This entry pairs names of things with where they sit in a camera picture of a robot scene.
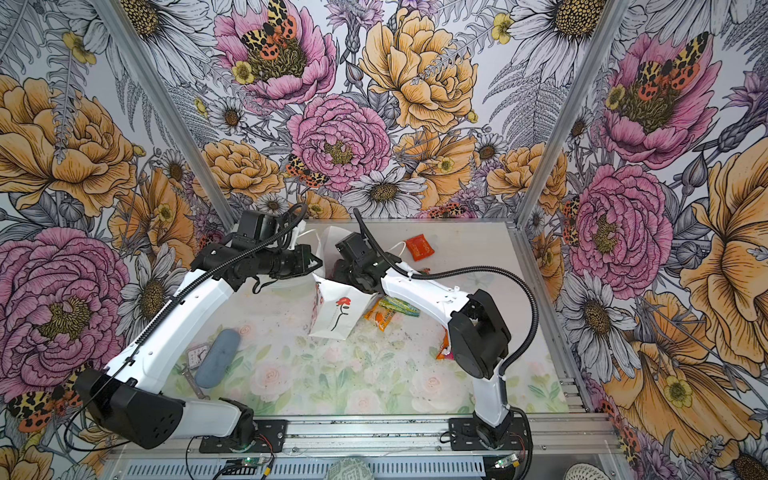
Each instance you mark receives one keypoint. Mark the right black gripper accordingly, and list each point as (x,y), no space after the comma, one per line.
(342,263)

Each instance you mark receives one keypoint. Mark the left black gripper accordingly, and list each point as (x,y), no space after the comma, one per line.
(302,253)

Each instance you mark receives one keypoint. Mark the white paper bag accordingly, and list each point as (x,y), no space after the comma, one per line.
(338,305)

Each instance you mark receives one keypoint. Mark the small red sachet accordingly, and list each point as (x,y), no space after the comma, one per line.
(419,247)

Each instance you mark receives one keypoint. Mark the red orange snack packet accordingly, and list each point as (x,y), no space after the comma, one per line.
(444,351)

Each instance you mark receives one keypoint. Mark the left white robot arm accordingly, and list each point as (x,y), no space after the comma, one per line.
(125,397)

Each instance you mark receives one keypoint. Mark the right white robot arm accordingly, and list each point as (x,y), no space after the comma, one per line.
(478,335)

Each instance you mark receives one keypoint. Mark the green yellow candy packet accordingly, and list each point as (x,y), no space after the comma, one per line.
(399,306)

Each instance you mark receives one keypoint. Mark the floral table mat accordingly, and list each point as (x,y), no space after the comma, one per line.
(280,370)

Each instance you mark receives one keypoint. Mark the grey oval case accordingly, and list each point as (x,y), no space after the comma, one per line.
(220,356)

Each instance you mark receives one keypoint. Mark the small white clock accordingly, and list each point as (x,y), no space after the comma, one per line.
(196,355)

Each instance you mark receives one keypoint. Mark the metal wrench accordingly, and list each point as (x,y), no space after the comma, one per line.
(188,375)

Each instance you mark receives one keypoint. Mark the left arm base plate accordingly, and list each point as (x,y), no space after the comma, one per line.
(264,435)

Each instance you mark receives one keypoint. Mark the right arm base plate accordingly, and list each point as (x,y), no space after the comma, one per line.
(472,434)

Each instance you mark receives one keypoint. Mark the aluminium front rail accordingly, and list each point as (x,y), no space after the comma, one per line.
(384,435)

